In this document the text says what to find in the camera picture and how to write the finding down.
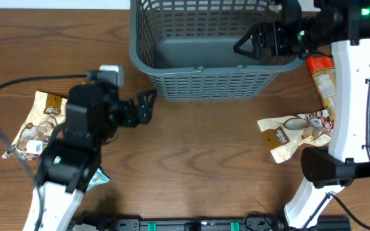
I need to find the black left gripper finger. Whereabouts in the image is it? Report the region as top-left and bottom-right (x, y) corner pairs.
(137, 108), (152, 124)
(137, 89), (157, 109)

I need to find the grey plastic lattice basket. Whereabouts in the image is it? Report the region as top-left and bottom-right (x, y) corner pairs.
(129, 0), (303, 100)

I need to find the beige mushroom pouch brown label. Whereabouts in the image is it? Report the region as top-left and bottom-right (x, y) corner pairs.
(258, 109), (334, 164)

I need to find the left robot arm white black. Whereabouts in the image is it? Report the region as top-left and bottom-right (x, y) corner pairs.
(24, 81), (157, 230)

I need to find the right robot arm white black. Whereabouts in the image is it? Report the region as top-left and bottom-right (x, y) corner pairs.
(233, 0), (370, 230)

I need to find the orange cracker tube pack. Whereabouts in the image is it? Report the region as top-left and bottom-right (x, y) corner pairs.
(306, 56), (336, 121)

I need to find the teal snack packet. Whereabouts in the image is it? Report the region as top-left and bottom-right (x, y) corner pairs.
(86, 167), (110, 191)

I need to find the flat beige mushroom pouch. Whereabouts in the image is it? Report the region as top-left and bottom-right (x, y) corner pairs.
(2, 91), (67, 160)

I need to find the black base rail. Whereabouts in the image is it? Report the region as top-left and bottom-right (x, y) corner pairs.
(72, 210), (352, 231)

